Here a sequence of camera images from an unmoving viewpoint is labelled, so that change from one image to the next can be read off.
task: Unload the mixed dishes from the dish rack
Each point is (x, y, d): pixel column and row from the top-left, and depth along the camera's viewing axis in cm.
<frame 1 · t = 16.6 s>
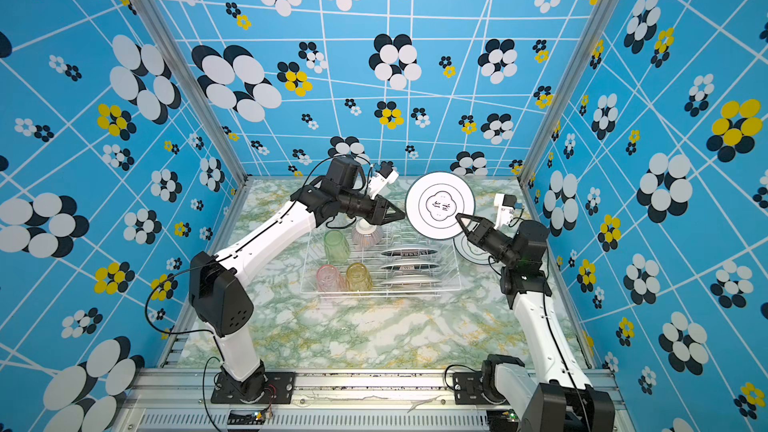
left hand: (403, 213, 76), fingers open
right hand: (458, 218, 74), fingers closed
white plate black flower outline: (472, 251, 101), on the table

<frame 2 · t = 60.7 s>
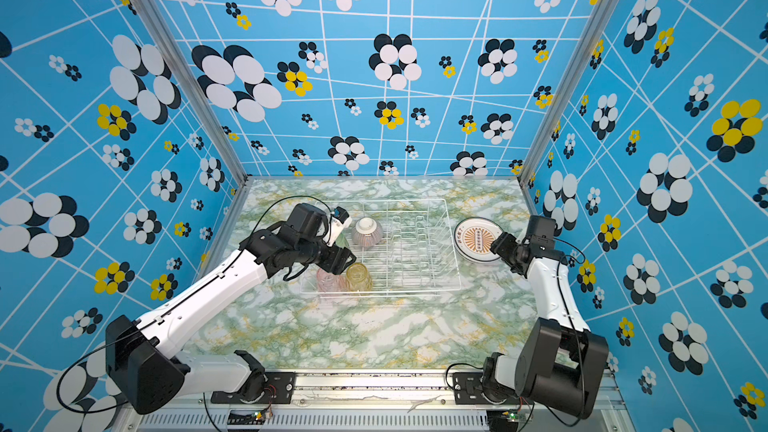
left hand: (347, 251, 78), fingers open
right hand: (503, 248, 87), fingers open
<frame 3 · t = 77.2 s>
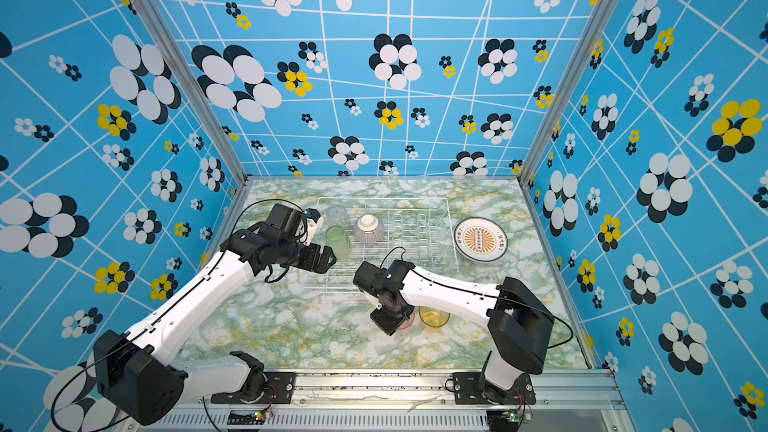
left hand: (323, 254, 79), fingers open
right hand: (390, 323, 79), fingers open
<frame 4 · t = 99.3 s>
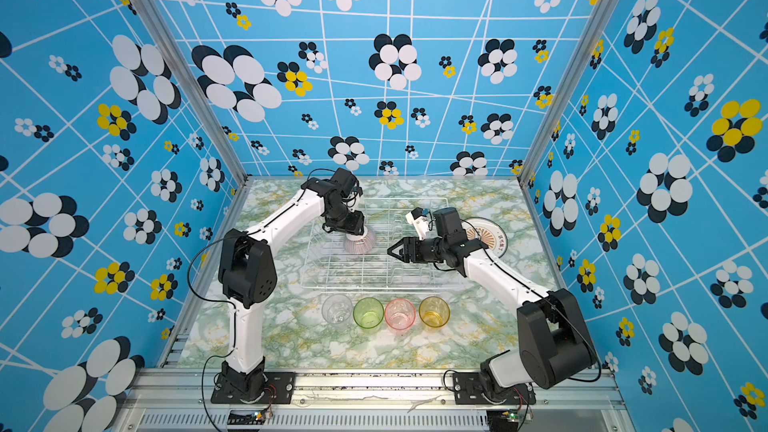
left hand: (358, 228, 93), fingers open
right hand: (396, 252, 83), fingers open
